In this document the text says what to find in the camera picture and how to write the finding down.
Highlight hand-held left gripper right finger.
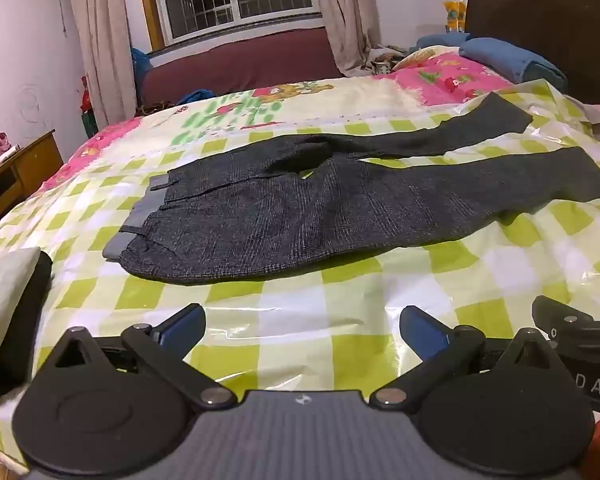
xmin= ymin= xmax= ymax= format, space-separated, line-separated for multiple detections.
xmin=369 ymin=304 xmax=562 ymax=409

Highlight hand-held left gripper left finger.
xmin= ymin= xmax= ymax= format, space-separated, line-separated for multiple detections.
xmin=46 ymin=303 xmax=239 ymax=409

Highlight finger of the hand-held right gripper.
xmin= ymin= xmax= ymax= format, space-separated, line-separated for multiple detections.
xmin=531 ymin=295 xmax=595 ymax=333

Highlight dark grey pants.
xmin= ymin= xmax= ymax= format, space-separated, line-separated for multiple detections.
xmin=102 ymin=92 xmax=600 ymax=287

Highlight green checkered printed bedspread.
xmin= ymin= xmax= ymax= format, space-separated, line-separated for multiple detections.
xmin=0 ymin=45 xmax=600 ymax=463

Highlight folded beige cloth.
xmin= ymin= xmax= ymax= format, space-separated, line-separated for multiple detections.
xmin=0 ymin=247 xmax=42 ymax=381

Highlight wooden desk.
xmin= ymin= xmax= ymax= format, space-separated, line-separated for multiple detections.
xmin=0 ymin=129 xmax=65 ymax=238

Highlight blue cloth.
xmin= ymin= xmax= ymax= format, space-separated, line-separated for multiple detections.
xmin=177 ymin=89 xmax=217 ymax=106

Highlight red and green bag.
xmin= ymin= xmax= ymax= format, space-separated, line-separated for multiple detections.
xmin=79 ymin=76 xmax=99 ymax=139

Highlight blue pillow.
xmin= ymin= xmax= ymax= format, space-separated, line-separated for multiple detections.
xmin=458 ymin=37 xmax=569 ymax=94

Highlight maroon sofa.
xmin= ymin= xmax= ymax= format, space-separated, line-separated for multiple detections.
xmin=140 ymin=27 xmax=344 ymax=107

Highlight blue bag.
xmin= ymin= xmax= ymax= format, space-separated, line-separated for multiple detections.
xmin=130 ymin=47 xmax=154 ymax=82

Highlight patterned cloth pile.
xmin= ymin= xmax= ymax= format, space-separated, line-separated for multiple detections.
xmin=367 ymin=44 xmax=417 ymax=77

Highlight blue blanket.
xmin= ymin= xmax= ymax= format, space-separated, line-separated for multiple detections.
xmin=415 ymin=32 xmax=472 ymax=54

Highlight dark brown headboard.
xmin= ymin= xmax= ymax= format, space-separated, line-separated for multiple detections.
xmin=465 ymin=0 xmax=600 ymax=97

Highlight beige curtain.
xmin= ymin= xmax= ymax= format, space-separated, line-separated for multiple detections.
xmin=67 ymin=0 xmax=139 ymax=131
xmin=310 ymin=0 xmax=382 ymax=79

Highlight orange juice bottle pack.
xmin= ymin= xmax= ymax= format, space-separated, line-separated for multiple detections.
xmin=440 ymin=0 xmax=469 ymax=34

